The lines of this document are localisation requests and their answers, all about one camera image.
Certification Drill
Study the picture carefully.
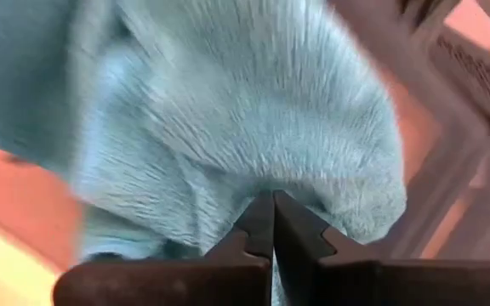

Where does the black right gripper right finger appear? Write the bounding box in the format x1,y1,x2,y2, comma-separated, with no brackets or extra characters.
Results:
272,190,490,306

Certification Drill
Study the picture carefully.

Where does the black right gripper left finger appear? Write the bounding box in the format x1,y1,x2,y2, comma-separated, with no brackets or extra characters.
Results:
52,190,276,306

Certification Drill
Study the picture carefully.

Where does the yellow microfiber towel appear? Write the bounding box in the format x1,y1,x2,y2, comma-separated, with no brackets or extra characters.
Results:
0,220,66,306

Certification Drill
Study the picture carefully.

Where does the blue microfiber towel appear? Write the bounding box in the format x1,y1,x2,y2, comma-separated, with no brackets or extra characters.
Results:
0,0,408,306

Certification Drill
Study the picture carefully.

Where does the grey plastic bin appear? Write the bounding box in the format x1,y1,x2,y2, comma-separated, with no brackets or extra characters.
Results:
328,0,490,261

